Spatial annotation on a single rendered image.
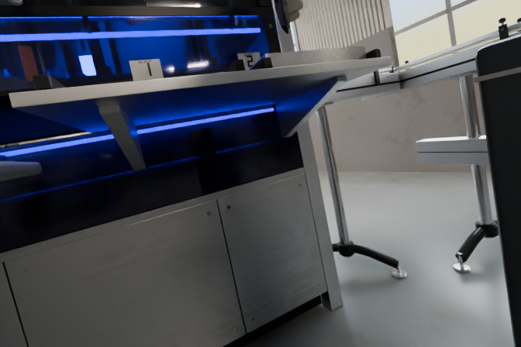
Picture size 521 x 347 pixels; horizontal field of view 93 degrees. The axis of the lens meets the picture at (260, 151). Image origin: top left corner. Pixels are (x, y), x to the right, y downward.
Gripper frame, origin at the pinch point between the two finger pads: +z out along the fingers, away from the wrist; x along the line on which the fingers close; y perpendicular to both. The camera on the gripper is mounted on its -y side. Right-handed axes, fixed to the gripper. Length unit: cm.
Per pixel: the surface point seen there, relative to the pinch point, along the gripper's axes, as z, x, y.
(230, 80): 17.5, -25.1, -16.4
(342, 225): 79, 49, 19
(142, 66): 0.3, 7.1, -42.8
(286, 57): 13.4, -17.9, -4.6
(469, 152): 55, 40, 80
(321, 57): 14.1, -14.9, 3.4
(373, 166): 94, 238, 126
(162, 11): -16.2, 10.4, -34.1
